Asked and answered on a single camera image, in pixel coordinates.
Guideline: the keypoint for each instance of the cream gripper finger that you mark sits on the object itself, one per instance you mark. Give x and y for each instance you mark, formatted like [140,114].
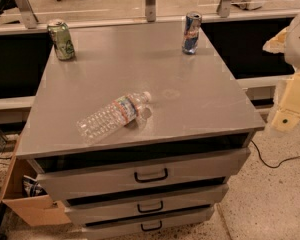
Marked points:
[287,115]
[277,43]

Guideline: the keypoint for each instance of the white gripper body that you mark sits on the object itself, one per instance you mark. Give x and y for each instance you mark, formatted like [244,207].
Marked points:
[299,42]

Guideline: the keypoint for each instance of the blue silver redbull can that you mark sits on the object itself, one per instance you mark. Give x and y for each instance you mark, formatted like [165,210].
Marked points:
[191,32]

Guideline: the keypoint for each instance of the green soda can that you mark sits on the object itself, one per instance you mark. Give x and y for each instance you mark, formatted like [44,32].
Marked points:
[61,38]

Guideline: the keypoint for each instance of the middle grey drawer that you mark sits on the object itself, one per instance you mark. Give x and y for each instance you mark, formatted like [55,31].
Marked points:
[145,202]

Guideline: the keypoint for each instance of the grey drawer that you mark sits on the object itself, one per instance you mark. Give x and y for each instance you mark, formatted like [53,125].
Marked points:
[145,202]
[148,223]
[94,181]

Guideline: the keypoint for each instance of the grey drawer cabinet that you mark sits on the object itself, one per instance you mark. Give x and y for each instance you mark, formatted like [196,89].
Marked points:
[135,136]

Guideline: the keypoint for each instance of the bottom grey drawer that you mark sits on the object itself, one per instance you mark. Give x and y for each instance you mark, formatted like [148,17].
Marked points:
[148,223]

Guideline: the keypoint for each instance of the clear plastic water bottle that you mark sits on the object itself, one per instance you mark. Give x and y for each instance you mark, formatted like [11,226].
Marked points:
[112,117]

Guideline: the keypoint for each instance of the top grey drawer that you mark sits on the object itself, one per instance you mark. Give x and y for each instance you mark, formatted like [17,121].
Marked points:
[94,181]

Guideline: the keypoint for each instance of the glass railing barrier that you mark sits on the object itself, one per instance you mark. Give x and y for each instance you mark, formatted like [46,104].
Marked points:
[33,15]

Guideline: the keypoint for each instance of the brown cardboard box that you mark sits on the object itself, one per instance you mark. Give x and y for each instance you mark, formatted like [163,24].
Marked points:
[35,211]

